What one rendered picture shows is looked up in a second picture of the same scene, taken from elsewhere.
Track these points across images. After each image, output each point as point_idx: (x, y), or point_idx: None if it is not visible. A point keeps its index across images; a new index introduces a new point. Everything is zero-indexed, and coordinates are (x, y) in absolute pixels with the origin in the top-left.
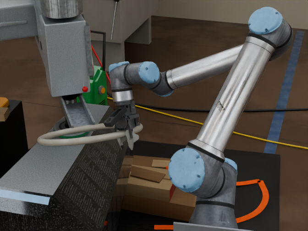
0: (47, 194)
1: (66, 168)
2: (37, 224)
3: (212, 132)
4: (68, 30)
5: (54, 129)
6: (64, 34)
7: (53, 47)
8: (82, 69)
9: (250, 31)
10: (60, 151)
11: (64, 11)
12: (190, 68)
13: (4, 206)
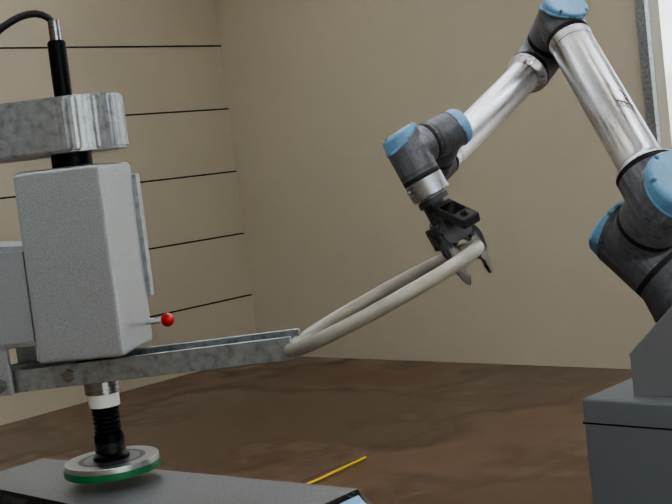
0: (347, 492)
1: (262, 482)
2: None
3: (649, 134)
4: (120, 181)
5: (101, 472)
6: (118, 190)
7: (113, 221)
8: (141, 280)
9: (562, 21)
10: (177, 489)
11: (124, 130)
12: (474, 122)
13: None
